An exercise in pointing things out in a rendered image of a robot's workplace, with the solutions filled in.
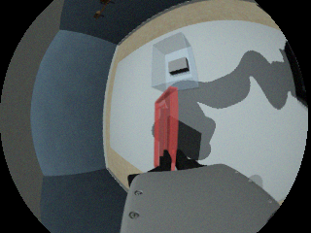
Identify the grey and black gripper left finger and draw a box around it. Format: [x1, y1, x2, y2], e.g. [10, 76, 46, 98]
[127, 150, 172, 186]

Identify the red lid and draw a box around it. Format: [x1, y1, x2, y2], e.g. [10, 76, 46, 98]
[154, 85, 178, 171]

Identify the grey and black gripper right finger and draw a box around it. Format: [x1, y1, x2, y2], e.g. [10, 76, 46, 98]
[175, 150, 207, 170]

